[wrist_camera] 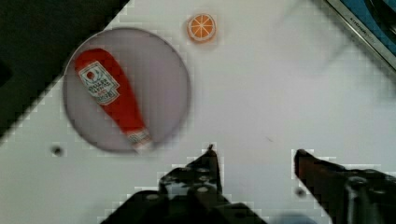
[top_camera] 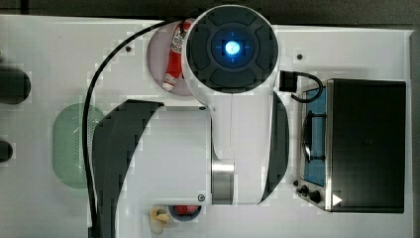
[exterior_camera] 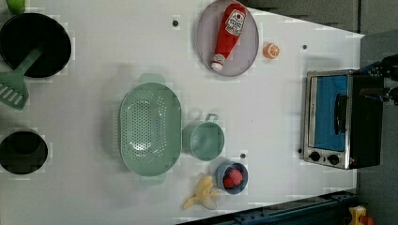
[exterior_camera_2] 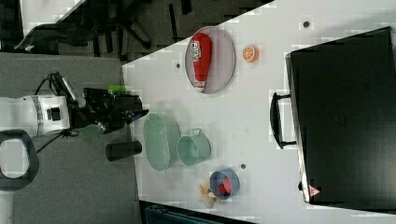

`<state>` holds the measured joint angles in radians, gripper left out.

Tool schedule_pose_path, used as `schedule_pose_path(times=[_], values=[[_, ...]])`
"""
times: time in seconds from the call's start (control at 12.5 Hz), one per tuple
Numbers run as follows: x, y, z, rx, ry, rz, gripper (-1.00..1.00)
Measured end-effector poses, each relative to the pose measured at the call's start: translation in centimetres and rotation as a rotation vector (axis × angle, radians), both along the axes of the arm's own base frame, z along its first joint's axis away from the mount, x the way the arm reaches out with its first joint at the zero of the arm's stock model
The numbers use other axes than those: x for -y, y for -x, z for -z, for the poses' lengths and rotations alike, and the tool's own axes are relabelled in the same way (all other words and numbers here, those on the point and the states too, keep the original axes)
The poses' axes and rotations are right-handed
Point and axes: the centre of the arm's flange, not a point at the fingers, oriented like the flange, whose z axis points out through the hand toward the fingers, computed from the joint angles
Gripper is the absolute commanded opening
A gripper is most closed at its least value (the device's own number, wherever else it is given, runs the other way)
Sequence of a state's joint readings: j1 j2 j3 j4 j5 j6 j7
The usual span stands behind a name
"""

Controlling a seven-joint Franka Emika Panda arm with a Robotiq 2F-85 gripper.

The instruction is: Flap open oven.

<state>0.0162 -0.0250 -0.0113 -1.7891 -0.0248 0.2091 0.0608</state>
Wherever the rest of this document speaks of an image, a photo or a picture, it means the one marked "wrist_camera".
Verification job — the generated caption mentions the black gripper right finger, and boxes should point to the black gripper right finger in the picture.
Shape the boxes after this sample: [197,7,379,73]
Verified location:
[294,149,396,224]

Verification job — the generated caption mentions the red ketchup bottle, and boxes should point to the red ketchup bottle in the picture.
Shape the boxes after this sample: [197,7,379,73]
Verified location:
[75,49,153,151]

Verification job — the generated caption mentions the grey round plate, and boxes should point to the grey round plate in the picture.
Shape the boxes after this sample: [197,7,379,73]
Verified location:
[63,28,191,152]

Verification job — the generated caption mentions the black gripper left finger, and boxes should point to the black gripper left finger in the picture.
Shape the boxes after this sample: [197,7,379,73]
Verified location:
[159,144,222,200]

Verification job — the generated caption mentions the black toaster oven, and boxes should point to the black toaster oven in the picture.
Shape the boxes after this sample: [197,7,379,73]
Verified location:
[321,0,396,71]

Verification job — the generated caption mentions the orange slice toy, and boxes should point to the orange slice toy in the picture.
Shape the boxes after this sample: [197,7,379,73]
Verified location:
[186,13,217,44]

